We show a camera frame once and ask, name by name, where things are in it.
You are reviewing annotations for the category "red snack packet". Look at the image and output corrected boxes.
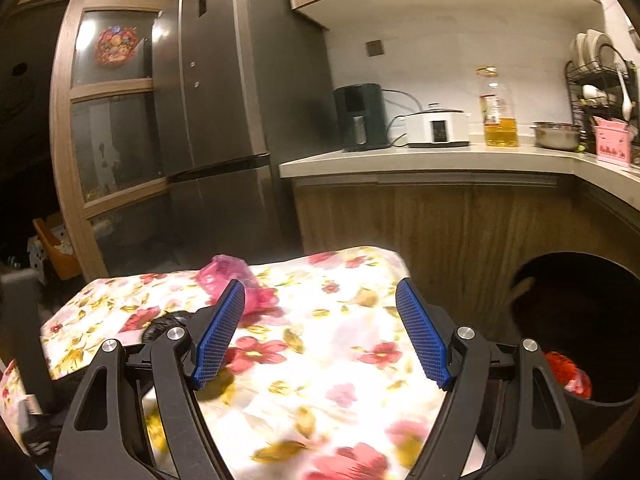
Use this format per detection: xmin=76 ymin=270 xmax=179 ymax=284
xmin=544 ymin=351 xmax=592 ymax=400

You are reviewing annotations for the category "black trash bin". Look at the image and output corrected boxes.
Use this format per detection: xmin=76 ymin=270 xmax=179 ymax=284
xmin=511 ymin=252 xmax=639 ymax=478

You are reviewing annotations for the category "wooden lower cabinet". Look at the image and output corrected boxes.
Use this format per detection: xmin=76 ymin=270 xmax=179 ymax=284
xmin=292 ymin=171 xmax=639 ymax=342

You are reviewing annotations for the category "floral tablecloth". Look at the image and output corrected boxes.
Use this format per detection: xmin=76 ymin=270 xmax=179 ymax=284
xmin=41 ymin=247 xmax=444 ymax=479

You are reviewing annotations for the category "pink plastic bag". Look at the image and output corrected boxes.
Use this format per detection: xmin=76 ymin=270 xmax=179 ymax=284
xmin=196 ymin=255 xmax=279 ymax=316

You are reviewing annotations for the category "steel bowl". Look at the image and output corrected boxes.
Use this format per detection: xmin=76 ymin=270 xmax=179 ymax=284
xmin=532 ymin=122 xmax=582 ymax=152

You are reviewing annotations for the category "pink utensil box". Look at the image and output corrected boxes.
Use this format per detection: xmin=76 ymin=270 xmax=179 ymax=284
xmin=594 ymin=116 xmax=631 ymax=167

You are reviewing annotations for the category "white rice cooker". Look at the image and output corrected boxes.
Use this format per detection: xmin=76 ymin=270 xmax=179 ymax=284
xmin=405 ymin=103 xmax=470 ymax=148

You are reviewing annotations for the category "wooden glass door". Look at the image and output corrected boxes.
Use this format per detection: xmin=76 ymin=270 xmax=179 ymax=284
xmin=50 ymin=0 xmax=179 ymax=281

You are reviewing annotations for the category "cooking oil bottle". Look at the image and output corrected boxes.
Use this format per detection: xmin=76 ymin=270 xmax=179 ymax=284
xmin=476 ymin=65 xmax=518 ymax=148

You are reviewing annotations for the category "white ladle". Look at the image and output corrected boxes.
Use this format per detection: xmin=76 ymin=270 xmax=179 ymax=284
xmin=616 ymin=67 xmax=632 ymax=122

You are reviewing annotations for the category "black air fryer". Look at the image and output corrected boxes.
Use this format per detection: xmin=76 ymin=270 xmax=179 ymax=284
xmin=333 ymin=84 xmax=390 ymax=152

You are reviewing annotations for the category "black dish rack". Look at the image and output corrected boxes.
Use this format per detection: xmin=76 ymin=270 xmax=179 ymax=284
xmin=564 ymin=29 xmax=639 ymax=164

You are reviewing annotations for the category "grey refrigerator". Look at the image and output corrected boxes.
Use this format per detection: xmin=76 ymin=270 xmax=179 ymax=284
xmin=152 ymin=0 xmax=341 ymax=268

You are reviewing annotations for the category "wall socket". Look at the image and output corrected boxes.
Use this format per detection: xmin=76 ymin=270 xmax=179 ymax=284
xmin=366 ymin=39 xmax=385 ymax=58

